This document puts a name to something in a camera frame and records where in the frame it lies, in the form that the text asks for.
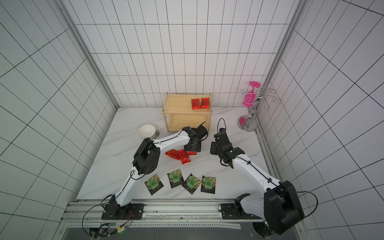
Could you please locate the green tea bag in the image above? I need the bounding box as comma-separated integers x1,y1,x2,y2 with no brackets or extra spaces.
167,169,185,189
182,174,202,195
201,176,216,194
145,174,164,195

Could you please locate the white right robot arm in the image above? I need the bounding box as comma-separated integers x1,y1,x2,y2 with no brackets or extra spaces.
211,128,305,237

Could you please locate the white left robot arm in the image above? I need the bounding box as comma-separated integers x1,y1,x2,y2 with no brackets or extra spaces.
102,124,208,220

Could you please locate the light wooden two-tier shelf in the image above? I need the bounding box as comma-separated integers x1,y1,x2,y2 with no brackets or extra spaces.
163,93,212,132

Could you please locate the chrome cup holder stand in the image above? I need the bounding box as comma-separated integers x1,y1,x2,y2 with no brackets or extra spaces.
237,88,282,132

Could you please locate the white ceramic bowl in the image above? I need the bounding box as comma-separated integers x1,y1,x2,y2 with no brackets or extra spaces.
138,124,157,140

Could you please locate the pink wine glass decoration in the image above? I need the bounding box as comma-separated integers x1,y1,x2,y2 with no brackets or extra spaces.
241,81,262,108

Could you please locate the spoon with white handle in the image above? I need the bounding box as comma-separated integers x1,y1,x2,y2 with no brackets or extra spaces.
151,131,160,140

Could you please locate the metal base rail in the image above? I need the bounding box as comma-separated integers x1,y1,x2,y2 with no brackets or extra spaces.
59,199,304,240

